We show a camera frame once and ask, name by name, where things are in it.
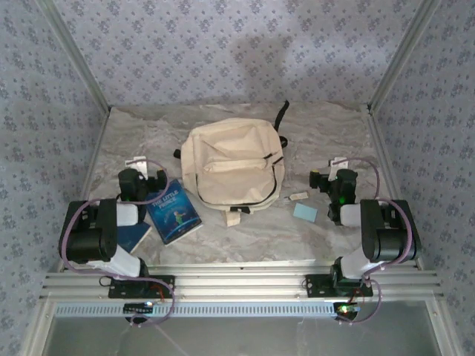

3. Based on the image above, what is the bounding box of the aluminium corner post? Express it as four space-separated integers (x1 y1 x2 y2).
367 0 442 112
36 0 112 116

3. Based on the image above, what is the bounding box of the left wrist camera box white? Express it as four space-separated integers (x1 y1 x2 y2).
125 157 146 174

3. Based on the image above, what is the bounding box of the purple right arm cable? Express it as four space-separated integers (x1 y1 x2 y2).
335 157 415 327

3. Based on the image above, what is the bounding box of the aluminium rail frame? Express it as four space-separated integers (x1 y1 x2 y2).
40 259 445 300

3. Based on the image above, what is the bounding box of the dark blue notebook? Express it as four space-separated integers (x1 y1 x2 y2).
117 221 153 255

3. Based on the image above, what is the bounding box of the beige canvas backpack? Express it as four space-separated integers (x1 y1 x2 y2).
174 99 290 228

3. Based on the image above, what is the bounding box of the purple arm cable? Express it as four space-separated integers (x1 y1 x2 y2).
335 157 415 327
59 158 177 329

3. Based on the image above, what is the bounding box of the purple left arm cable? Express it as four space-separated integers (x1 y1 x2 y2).
59 158 177 329

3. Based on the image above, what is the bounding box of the blue Little Prince book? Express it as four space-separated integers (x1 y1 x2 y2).
145 179 204 246

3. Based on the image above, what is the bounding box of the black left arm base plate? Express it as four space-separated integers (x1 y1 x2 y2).
107 276 176 300

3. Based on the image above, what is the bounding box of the light blue sticky note pad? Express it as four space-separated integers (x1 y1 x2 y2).
292 202 318 223

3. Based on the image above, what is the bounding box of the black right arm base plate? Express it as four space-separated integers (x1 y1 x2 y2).
304 274 373 297

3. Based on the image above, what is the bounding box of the grey slotted cable duct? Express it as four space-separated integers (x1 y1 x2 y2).
53 300 341 318

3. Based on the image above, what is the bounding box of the aluminium side rail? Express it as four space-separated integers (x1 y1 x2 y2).
76 107 112 208
361 105 424 270

